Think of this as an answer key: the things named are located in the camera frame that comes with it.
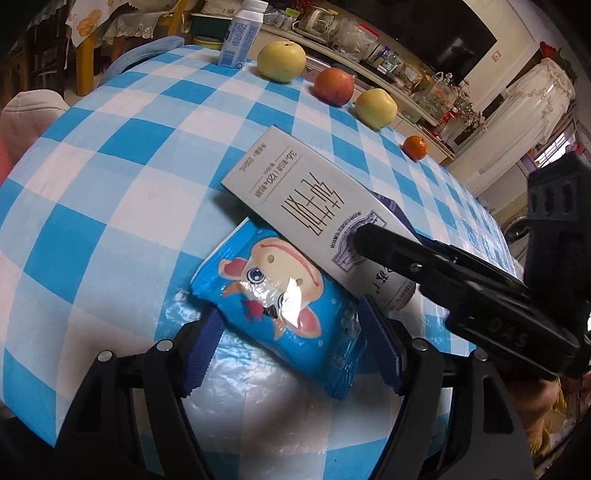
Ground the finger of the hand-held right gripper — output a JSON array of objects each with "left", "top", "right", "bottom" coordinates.
[
  {"left": 427, "top": 239, "right": 531, "bottom": 296},
  {"left": 353, "top": 224, "right": 481, "bottom": 319}
]

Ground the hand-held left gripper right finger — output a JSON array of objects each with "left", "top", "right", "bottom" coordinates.
[{"left": 358, "top": 294, "right": 536, "bottom": 480}]

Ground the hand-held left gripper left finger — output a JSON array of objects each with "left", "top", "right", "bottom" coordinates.
[{"left": 55, "top": 307, "right": 227, "bottom": 480}]

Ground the blue cartoon snack packet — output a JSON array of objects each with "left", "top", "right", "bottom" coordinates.
[{"left": 191, "top": 220, "right": 366, "bottom": 400}]

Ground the white blue milk carton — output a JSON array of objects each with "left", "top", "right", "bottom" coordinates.
[{"left": 221, "top": 126, "right": 423, "bottom": 315}]

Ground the person's right hand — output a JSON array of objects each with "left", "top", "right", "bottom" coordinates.
[{"left": 501, "top": 375, "right": 561, "bottom": 418}]

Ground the orange tangerine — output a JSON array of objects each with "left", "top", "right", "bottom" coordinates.
[{"left": 403, "top": 135, "right": 428, "bottom": 161}]

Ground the small yellow pear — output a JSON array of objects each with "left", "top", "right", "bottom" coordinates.
[{"left": 355, "top": 89, "right": 398, "bottom": 129}]

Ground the white lace cover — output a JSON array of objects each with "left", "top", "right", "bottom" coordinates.
[{"left": 455, "top": 58, "right": 578, "bottom": 175}]

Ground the blue white checked tablecloth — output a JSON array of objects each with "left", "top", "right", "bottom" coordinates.
[{"left": 0, "top": 44, "right": 525, "bottom": 462}]

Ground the red apple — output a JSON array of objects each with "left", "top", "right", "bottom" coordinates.
[{"left": 315, "top": 67, "right": 355, "bottom": 107}]

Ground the black television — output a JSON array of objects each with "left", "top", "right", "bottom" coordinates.
[{"left": 332, "top": 0, "right": 498, "bottom": 83}]

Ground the large yellow pear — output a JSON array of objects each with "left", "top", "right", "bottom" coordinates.
[{"left": 257, "top": 41, "right": 307, "bottom": 84}]

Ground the glass kettle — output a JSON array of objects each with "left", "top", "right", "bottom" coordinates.
[{"left": 295, "top": 7, "right": 339, "bottom": 38}]

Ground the white bottle with blue label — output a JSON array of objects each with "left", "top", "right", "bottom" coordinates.
[{"left": 217, "top": 0, "right": 267, "bottom": 70}]

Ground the green enamel bowl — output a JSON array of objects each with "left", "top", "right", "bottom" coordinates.
[{"left": 191, "top": 34, "right": 227, "bottom": 51}]

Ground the pale pink cushion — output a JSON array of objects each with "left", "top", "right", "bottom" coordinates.
[{"left": 0, "top": 91, "right": 70, "bottom": 168}]

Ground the blue chair back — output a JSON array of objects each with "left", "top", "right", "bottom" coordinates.
[{"left": 99, "top": 36, "right": 185, "bottom": 88}]

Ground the yellow wooden table leg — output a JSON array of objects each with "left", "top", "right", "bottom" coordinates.
[{"left": 75, "top": 39, "right": 96, "bottom": 96}]

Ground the lace cloth with orange prints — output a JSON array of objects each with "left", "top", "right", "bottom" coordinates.
[{"left": 65, "top": 0, "right": 185, "bottom": 47}]

